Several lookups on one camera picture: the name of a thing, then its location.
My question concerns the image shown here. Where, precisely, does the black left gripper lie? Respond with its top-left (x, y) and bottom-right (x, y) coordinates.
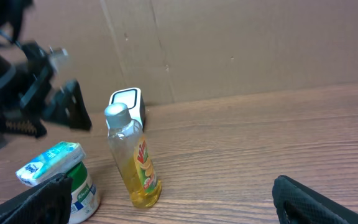
top-left (0, 42), bottom-right (92, 138)

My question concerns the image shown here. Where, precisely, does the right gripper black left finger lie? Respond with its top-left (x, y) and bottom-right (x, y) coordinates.
top-left (0, 173), bottom-right (73, 224)

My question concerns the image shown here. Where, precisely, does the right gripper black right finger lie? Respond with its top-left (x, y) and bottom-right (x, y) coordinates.
top-left (272, 175), bottom-right (358, 224)

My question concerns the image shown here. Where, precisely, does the green lid white jar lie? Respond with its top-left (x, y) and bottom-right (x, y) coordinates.
top-left (67, 162), bottom-right (100, 224)

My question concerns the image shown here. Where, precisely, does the teal white tissue pack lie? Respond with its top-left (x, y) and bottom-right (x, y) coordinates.
top-left (16, 141), bottom-right (86, 187)

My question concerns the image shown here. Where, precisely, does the yellow liquid plastic bottle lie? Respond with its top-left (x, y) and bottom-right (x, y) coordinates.
top-left (104, 103), bottom-right (162, 208)

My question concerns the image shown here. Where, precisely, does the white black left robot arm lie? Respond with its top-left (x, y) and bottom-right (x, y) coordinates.
top-left (0, 0), bottom-right (92, 138)

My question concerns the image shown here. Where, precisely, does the white barcode scanner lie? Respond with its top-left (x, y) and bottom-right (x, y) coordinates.
top-left (108, 87), bottom-right (145, 129)

